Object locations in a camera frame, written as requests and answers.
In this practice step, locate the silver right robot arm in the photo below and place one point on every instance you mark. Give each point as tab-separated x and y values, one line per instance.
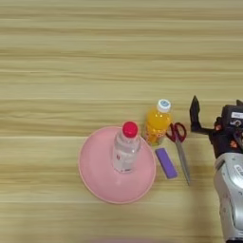
232	196

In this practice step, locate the purple rectangular block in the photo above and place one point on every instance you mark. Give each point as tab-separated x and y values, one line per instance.
166	163

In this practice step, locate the pink round plate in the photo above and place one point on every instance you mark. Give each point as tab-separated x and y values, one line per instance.
98	177

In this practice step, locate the orange juice bottle white cap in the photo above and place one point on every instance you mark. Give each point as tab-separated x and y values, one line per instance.
156	125

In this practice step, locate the clear red-capped water bottle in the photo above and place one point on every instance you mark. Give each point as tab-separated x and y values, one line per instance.
126	152

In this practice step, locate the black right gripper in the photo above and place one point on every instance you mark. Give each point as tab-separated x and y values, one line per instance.
226	140

